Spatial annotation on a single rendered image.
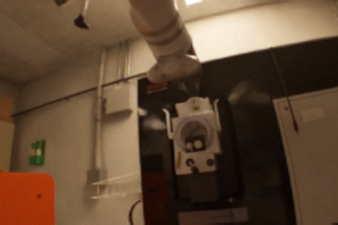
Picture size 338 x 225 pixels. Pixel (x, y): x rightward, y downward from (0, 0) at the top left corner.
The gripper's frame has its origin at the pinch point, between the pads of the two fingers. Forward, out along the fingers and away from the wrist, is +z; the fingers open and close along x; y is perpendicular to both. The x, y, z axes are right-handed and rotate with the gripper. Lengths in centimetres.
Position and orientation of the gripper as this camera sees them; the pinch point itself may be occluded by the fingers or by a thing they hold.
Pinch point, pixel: (193, 92)
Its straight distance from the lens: 49.0
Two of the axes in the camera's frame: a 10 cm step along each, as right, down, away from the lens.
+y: -0.9, -9.4, 3.2
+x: -9.5, 1.8, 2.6
